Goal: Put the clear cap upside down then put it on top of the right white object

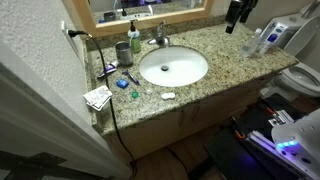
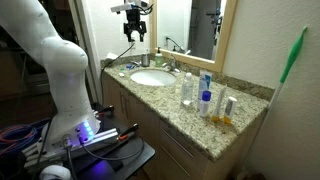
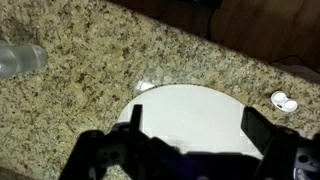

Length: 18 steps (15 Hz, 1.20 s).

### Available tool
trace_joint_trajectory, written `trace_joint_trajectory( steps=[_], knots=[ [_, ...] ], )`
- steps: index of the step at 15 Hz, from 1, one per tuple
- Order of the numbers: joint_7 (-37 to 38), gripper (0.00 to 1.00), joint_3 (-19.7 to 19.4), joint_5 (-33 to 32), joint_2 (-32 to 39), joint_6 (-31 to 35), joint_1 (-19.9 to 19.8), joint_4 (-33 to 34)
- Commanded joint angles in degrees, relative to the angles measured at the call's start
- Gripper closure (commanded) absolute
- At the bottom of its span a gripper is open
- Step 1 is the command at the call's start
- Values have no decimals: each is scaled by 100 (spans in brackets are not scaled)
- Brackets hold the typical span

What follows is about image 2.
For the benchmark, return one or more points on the white blue lotion tube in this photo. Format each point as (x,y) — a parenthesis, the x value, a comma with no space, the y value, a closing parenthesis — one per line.
(204,84)

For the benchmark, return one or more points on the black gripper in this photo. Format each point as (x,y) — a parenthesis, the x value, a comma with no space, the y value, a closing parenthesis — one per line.
(134,23)

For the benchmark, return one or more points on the white paper packets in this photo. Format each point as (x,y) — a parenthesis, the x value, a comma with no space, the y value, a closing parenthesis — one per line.
(111,56)

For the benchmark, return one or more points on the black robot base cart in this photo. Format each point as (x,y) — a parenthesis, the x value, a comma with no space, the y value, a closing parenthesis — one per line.
(116,152)

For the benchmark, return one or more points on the white tube orange cap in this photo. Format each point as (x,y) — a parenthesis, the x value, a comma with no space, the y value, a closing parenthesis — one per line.
(229,110)

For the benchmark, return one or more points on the slim white orange tube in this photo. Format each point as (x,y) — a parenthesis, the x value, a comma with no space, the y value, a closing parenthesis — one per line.
(216,112)

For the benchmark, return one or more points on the blue floss container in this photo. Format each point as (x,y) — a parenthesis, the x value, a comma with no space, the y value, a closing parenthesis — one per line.
(129,66)

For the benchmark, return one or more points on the wood framed mirror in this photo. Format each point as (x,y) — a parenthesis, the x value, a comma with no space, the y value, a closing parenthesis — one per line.
(195,32)

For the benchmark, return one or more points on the grey metal cup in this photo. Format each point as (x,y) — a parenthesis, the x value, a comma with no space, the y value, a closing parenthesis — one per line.
(145,60)

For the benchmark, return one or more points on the wooden vanity cabinet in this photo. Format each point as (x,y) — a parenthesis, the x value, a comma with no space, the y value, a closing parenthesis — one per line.
(188,147)

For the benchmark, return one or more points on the white bottle blue cap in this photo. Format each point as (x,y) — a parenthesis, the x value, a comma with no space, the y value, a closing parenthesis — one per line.
(204,104)

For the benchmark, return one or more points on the white wall outlet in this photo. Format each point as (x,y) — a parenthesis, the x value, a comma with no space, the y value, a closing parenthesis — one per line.
(132,43)

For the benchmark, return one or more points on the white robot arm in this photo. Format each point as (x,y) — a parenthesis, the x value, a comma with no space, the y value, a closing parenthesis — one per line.
(28,23)

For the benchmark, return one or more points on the clear plastic bottle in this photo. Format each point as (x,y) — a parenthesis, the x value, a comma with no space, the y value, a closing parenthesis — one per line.
(187,90)

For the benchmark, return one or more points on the chrome faucet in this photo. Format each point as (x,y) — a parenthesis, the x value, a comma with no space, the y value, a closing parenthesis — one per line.
(171,65)

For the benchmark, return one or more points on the white oval sink basin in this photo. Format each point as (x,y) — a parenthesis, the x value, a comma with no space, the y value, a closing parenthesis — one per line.
(152,77)

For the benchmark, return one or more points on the green soap dispenser bottle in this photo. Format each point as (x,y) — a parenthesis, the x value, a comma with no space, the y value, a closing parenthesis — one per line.
(158,58)

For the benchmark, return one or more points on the white door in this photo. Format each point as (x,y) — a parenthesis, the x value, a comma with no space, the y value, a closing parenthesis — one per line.
(83,28)

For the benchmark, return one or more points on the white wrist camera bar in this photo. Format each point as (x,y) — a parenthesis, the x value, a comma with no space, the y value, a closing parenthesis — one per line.
(129,5)

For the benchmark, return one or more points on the green white broom handle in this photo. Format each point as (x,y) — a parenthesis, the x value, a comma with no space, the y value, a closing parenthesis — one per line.
(291,59)

